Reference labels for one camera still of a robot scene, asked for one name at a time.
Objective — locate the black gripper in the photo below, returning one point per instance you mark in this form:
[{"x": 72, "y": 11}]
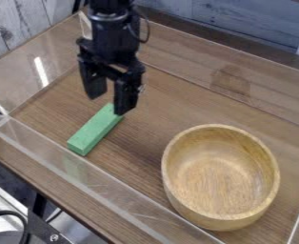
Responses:
[{"x": 109, "y": 57}]

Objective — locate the green rectangular block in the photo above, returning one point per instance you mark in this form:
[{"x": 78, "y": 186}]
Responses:
[{"x": 93, "y": 130}]

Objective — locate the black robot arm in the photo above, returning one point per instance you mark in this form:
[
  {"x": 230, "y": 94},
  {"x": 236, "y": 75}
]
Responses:
[{"x": 110, "y": 7}]

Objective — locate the brown wooden bowl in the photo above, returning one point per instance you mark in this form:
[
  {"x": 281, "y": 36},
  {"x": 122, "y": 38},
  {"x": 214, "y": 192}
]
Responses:
[{"x": 220, "y": 176}]

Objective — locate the clear acrylic corner bracket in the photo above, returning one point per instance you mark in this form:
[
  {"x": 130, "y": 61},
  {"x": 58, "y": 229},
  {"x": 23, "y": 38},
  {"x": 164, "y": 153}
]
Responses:
[{"x": 85, "y": 25}]

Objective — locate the clear acrylic enclosure wall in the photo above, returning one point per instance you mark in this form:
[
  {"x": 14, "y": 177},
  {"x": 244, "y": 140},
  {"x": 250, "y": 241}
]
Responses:
[{"x": 198, "y": 83}]

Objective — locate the black metal bracket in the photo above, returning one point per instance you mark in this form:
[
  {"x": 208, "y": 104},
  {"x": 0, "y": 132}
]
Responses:
[{"x": 39, "y": 231}]

